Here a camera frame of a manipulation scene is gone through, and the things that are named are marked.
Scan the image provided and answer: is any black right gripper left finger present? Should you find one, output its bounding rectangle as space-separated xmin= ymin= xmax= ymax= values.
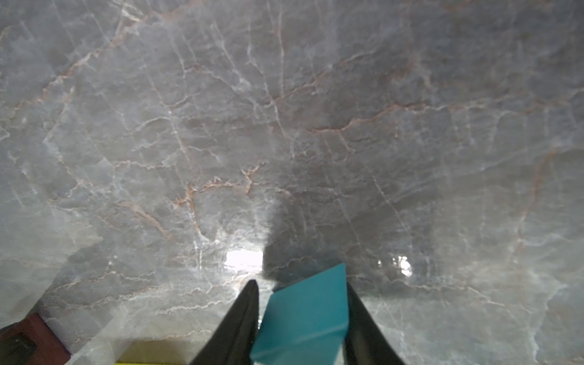
xmin=190 ymin=279 xmax=259 ymax=365

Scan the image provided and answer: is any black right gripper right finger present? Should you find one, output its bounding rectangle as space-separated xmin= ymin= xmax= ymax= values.
xmin=343 ymin=284 xmax=405 ymax=365

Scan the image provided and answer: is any teal triangle block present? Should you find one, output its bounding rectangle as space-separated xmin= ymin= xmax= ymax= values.
xmin=250 ymin=264 xmax=349 ymax=365

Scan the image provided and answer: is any yellow rectangular block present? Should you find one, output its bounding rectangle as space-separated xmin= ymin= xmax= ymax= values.
xmin=116 ymin=339 xmax=196 ymax=364

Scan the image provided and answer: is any dark red triangle block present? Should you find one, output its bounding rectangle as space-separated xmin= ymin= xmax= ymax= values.
xmin=1 ymin=313 xmax=71 ymax=365

